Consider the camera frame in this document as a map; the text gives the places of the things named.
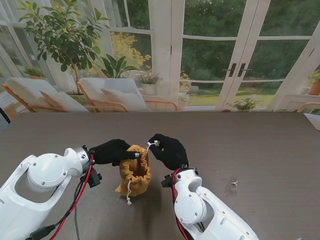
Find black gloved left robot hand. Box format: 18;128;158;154
88;139;140;167

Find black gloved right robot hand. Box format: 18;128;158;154
147;133;189;171

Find mustard yellow drawstring bag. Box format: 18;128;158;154
114;140;161;206

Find printed sunroom backdrop banner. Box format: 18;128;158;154
0;0;320;114

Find black edge object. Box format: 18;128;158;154
0;106;12;125

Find white paper sheet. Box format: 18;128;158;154
303;112;320;131

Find red left arm wire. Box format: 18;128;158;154
27;154;95;240

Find red arm wire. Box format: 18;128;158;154
171;168;191;240
27;154;95;240

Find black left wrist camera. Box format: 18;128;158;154
87;167;103;189

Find red right arm wire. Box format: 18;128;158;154
171;168;191;240

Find grey braided cable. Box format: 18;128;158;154
74;204;81;240

